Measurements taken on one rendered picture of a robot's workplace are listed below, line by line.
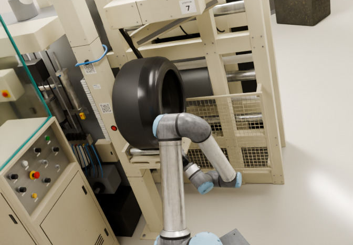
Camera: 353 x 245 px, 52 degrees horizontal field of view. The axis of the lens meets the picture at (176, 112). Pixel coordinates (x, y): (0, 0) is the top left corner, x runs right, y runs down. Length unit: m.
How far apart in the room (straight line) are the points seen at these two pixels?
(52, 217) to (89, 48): 1.05
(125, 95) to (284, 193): 1.66
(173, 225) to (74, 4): 1.28
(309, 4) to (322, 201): 3.69
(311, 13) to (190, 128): 4.66
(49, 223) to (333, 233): 1.92
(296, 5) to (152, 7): 4.22
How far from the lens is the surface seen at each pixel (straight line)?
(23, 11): 2.70
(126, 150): 2.40
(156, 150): 2.34
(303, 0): 6.13
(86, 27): 2.19
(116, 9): 2.33
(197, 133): 1.69
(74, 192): 2.58
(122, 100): 2.09
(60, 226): 2.50
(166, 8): 2.21
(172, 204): 1.76
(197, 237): 1.76
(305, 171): 3.33
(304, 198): 3.11
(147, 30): 2.45
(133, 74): 2.12
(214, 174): 2.17
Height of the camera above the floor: 2.25
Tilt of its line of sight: 30 degrees down
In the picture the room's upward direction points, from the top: 17 degrees counter-clockwise
